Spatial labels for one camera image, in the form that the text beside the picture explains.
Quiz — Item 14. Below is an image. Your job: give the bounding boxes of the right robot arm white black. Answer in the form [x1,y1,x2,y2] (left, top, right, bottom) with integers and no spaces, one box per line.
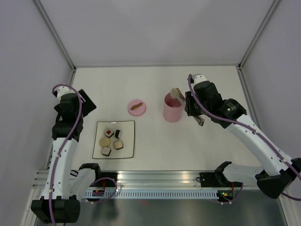
[185,75,301,199]

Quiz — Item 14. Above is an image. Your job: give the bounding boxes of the sushi roll cream top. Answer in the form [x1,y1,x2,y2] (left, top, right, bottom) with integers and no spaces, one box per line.
[113,140,124,150]

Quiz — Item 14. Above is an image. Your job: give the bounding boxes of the aluminium frame post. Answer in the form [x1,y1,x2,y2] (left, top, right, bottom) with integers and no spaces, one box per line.
[32,0,76,71]
[237,0,283,70]

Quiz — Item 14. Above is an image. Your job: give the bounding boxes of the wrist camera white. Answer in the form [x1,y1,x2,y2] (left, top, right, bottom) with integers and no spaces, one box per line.
[54,86,73,100]
[191,74,207,85]

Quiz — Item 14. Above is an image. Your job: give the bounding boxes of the white slotted cable duct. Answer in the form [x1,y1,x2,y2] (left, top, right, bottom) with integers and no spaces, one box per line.
[84,190,218,200]

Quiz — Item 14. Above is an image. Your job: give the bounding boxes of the pink lid with brown strap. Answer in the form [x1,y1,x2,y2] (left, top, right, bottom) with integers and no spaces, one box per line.
[127,99,147,117]

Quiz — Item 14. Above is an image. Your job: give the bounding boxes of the sushi roll black side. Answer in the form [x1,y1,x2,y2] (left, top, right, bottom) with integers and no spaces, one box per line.
[115,129,122,139]

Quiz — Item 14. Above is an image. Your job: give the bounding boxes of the pink cylindrical lunch box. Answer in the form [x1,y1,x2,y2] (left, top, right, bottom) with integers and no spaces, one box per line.
[163,93,183,123]

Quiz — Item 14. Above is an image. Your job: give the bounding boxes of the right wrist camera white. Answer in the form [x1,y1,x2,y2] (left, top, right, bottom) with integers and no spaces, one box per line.
[191,74,207,85]

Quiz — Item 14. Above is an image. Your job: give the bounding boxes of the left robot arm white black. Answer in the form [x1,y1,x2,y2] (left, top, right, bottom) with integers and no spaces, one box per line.
[31,84,103,226]

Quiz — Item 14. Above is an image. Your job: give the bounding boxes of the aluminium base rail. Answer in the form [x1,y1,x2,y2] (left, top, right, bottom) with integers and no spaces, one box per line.
[32,170,259,189]

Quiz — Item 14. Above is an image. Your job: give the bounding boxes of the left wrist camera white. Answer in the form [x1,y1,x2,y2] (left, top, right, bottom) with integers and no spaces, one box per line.
[54,86,73,100]

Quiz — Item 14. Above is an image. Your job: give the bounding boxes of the round beige bun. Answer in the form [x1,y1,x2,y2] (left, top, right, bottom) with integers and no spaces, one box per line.
[99,137,111,148]

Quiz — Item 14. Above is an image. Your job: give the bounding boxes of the left aluminium frame post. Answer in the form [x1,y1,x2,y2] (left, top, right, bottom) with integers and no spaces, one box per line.
[32,0,76,71]

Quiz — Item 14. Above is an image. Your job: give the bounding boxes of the sushi roll white top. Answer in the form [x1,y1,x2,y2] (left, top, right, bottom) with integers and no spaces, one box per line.
[101,146,111,157]

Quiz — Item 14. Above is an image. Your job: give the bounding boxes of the steel food tongs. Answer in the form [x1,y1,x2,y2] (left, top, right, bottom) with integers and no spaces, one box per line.
[170,88,186,107]

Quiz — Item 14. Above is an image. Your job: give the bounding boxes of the right aluminium frame post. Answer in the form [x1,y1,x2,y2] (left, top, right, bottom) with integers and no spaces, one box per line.
[237,0,283,70]

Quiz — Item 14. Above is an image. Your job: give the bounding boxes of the white square plate black rim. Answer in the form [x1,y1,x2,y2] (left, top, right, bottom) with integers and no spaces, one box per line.
[92,121,135,160]

